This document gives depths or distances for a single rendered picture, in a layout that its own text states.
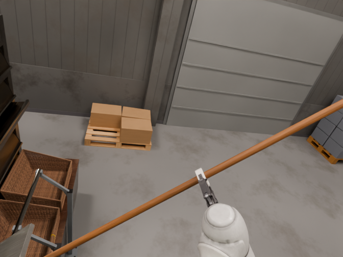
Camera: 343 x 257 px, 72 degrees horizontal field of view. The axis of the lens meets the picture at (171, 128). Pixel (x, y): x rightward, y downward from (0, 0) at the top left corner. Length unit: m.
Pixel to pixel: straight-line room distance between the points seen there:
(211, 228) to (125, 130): 3.44
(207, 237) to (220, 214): 0.07
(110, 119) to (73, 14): 1.73
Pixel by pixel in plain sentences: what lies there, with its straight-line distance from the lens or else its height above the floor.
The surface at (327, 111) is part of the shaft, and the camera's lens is 1.07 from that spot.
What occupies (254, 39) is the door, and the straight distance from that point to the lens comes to 4.85.
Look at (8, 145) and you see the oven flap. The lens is 2.61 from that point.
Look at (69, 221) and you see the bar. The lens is 2.51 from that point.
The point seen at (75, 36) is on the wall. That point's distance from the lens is 4.36.
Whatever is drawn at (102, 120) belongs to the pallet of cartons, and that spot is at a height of 0.28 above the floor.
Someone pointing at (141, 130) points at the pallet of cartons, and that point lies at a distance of 3.97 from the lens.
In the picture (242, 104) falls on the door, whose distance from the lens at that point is 5.34.
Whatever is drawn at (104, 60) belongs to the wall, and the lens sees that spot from 4.42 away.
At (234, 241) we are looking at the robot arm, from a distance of 0.63.
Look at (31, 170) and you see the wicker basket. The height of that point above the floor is 0.60.
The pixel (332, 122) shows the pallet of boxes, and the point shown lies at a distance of 6.41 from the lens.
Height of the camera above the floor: 2.62
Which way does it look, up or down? 32 degrees down
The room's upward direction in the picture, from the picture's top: 15 degrees clockwise
